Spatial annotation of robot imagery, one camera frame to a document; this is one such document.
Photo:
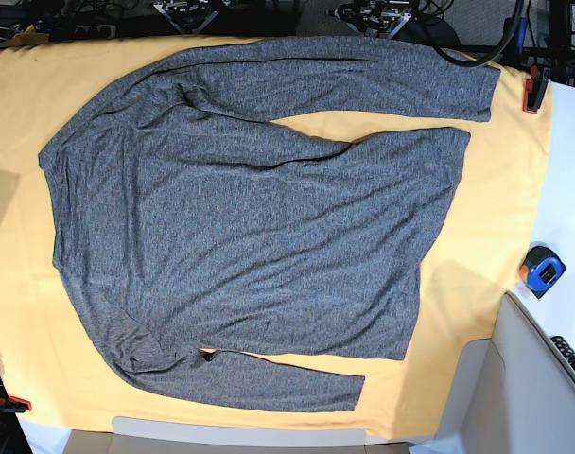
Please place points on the yellow table cloth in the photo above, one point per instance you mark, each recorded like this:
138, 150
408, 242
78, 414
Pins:
47, 358

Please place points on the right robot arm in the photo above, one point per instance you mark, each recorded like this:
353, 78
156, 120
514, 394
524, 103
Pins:
189, 16

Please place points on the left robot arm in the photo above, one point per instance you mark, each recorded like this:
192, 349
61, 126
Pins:
380, 19

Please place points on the black power strip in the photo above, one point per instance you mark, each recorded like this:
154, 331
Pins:
81, 33

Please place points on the red black clamp right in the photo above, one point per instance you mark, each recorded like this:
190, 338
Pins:
535, 88

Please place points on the red black clamp left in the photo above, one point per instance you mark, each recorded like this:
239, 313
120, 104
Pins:
14, 405

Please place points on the blue black tape measure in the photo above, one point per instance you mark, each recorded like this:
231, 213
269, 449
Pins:
541, 269

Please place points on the grey long-sleeve shirt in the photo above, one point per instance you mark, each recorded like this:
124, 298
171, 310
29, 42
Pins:
196, 237

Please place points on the black textured handle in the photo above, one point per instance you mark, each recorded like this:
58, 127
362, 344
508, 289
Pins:
565, 349

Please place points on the red black clamp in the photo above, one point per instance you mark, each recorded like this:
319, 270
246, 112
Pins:
14, 405
535, 88

